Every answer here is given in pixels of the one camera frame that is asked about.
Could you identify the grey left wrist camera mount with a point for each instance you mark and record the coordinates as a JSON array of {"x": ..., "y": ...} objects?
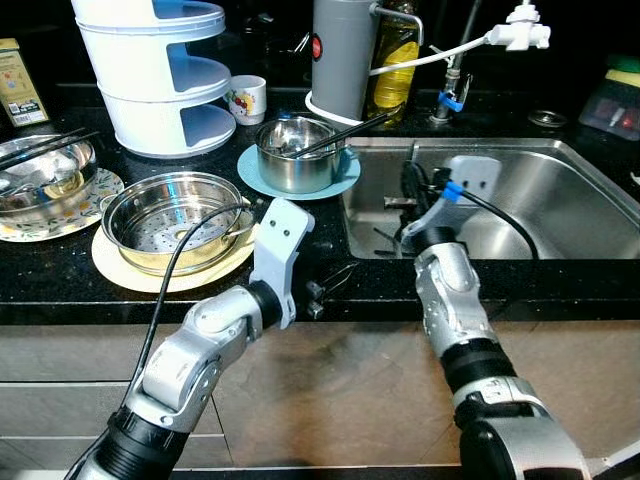
[{"x": 280, "y": 245}]

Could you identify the stainless steel sink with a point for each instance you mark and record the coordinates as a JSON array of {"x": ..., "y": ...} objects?
[{"x": 570, "y": 200}]

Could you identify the teal plate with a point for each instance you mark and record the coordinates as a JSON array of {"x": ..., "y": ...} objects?
[{"x": 255, "y": 175}]

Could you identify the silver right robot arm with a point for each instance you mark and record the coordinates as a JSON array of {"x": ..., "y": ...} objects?
[{"x": 450, "y": 300}]

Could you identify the yellow plate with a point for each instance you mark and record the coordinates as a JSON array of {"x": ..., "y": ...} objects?
[{"x": 120, "y": 272}]

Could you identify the white printed mug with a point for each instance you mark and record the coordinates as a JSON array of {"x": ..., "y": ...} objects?
[{"x": 247, "y": 100}]

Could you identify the black chopsticks in pot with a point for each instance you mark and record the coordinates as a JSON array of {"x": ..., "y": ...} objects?
[{"x": 345, "y": 135}]

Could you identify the single black chopstick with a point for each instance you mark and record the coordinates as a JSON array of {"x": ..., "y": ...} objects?
[{"x": 387, "y": 238}]

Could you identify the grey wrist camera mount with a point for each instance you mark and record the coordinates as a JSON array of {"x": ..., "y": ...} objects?
[
  {"x": 475, "y": 175},
  {"x": 280, "y": 245}
]

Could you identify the yellow oil tin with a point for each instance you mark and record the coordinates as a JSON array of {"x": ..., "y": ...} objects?
[{"x": 22, "y": 90}]

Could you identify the white tiered storage rack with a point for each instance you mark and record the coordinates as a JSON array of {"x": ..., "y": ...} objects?
[{"x": 140, "y": 80}]

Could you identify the black chopsticks on bowl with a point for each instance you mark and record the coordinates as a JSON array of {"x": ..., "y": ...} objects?
[{"x": 50, "y": 148}]

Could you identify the floral plate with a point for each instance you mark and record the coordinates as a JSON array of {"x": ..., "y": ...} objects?
[{"x": 100, "y": 205}]

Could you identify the small steel pot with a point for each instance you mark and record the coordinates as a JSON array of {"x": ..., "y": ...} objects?
[{"x": 300, "y": 172}]

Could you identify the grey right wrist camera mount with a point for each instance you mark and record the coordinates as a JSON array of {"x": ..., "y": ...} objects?
[{"x": 475, "y": 175}]

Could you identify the steel faucet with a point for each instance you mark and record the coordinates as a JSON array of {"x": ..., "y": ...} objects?
[{"x": 455, "y": 85}]

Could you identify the shiny steel bowl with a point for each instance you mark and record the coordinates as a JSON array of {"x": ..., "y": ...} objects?
[{"x": 40, "y": 205}]

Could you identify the clear plastic container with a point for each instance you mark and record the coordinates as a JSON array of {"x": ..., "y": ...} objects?
[{"x": 612, "y": 115}]

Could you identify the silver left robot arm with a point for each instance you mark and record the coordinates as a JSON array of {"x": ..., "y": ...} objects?
[{"x": 190, "y": 350}]

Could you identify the grey cylinder water filter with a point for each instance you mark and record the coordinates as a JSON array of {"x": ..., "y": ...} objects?
[{"x": 343, "y": 60}]

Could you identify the white faucet diverter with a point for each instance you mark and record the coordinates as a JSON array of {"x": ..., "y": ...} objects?
[{"x": 520, "y": 32}]

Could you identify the small round steel lid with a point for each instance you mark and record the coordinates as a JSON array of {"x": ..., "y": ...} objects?
[{"x": 548, "y": 119}]

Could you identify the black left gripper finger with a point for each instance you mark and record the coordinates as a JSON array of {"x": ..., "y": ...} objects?
[
  {"x": 343, "y": 291},
  {"x": 342, "y": 271}
]

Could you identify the brown cabinet front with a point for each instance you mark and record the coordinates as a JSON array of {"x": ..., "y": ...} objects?
[{"x": 350, "y": 400}]

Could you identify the steel steamer pot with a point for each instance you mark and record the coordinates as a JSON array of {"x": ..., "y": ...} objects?
[{"x": 160, "y": 215}]

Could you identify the yellow cooking oil bottle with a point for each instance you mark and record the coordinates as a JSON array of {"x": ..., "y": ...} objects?
[{"x": 392, "y": 80}]

